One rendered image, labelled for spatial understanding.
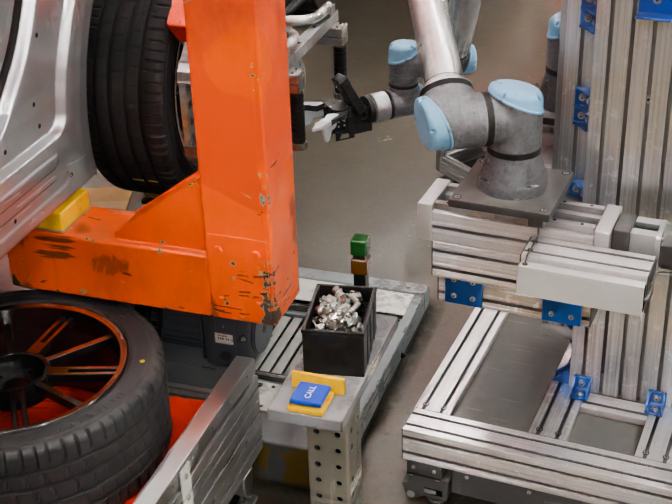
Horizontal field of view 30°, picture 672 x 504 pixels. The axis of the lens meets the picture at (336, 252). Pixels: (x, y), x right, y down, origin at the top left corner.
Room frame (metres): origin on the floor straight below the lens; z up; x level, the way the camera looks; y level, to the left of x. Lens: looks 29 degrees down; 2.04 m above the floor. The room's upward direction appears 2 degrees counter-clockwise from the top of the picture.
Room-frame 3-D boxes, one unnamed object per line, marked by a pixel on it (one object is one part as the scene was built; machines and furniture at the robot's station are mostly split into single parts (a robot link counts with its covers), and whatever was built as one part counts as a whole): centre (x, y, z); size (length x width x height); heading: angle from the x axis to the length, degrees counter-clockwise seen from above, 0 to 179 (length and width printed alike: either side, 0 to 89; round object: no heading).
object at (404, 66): (2.98, -0.20, 0.91); 0.11 x 0.08 x 0.11; 98
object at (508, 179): (2.46, -0.39, 0.87); 0.15 x 0.15 x 0.10
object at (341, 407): (2.34, 0.01, 0.44); 0.43 x 0.17 x 0.03; 161
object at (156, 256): (2.59, 0.51, 0.69); 0.52 x 0.17 x 0.35; 71
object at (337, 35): (3.18, 0.00, 0.93); 0.09 x 0.05 x 0.05; 71
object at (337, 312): (2.38, 0.00, 0.51); 0.20 x 0.14 x 0.13; 170
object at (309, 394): (2.18, 0.06, 0.47); 0.07 x 0.07 x 0.02; 71
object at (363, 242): (2.53, -0.06, 0.64); 0.04 x 0.04 x 0.04; 71
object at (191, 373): (2.76, 0.39, 0.26); 0.42 x 0.18 x 0.35; 71
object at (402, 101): (2.98, -0.19, 0.81); 0.11 x 0.08 x 0.09; 116
